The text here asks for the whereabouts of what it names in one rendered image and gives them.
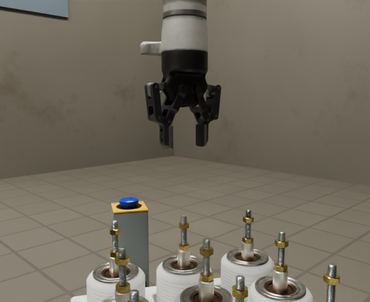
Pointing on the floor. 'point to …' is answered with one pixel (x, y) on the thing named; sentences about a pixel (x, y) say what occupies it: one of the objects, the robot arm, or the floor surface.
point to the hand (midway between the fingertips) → (185, 139)
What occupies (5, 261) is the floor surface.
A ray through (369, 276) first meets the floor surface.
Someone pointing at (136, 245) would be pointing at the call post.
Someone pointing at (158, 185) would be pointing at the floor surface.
